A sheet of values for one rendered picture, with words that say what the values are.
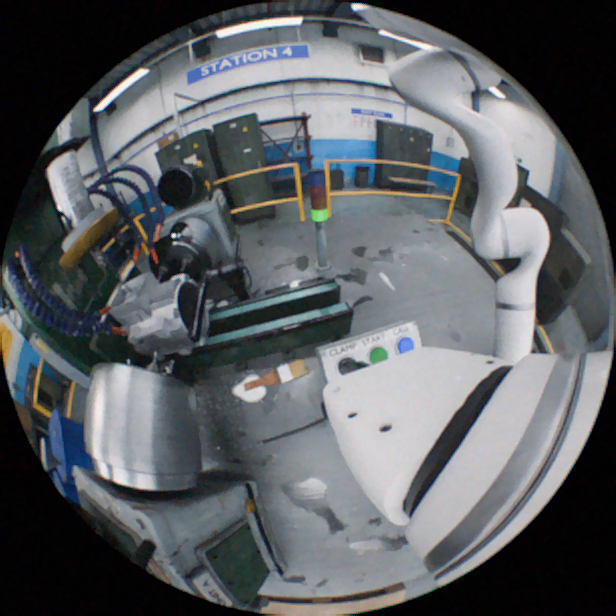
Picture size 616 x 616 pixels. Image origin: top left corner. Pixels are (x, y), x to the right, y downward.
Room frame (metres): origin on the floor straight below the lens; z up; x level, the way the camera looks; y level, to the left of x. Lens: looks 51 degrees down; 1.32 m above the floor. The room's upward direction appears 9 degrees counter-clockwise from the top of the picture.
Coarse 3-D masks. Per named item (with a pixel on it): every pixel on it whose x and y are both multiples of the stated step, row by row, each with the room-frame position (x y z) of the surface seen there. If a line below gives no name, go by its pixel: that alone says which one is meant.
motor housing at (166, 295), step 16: (160, 288) 0.30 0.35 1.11; (176, 288) 0.30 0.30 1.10; (192, 288) 0.37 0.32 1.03; (160, 304) 0.25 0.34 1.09; (176, 304) 0.26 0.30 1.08; (192, 304) 0.35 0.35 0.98; (176, 320) 0.23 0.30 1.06; (208, 320) 0.31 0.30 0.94; (128, 336) 0.20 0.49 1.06; (144, 336) 0.19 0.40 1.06; (176, 336) 0.20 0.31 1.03; (144, 352) 0.18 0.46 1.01; (160, 352) 0.19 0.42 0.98
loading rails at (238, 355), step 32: (288, 288) 0.40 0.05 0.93; (320, 288) 0.39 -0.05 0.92; (224, 320) 0.33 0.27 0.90; (256, 320) 0.34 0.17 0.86; (288, 320) 0.29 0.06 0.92; (320, 320) 0.27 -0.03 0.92; (192, 352) 0.22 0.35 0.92; (224, 352) 0.23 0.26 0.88; (256, 352) 0.24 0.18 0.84; (288, 352) 0.23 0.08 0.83
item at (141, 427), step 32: (96, 384) 0.03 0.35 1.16; (128, 384) 0.05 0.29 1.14; (160, 384) 0.07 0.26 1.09; (96, 416) -0.02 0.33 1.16; (128, 416) 0.00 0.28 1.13; (160, 416) 0.01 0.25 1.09; (192, 416) 0.03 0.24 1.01; (96, 448) -0.07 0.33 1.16; (128, 448) -0.05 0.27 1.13; (160, 448) -0.04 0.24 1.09; (192, 448) -0.03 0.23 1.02; (128, 480) -0.10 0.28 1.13; (160, 480) -0.09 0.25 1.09; (192, 480) -0.09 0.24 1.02
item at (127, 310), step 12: (144, 276) 0.32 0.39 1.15; (132, 288) 0.32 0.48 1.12; (144, 288) 0.28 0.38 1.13; (120, 300) 0.27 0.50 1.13; (132, 300) 0.23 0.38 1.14; (144, 300) 0.25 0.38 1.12; (120, 312) 0.23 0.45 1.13; (132, 312) 0.23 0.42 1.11; (144, 312) 0.23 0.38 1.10; (132, 324) 0.22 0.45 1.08
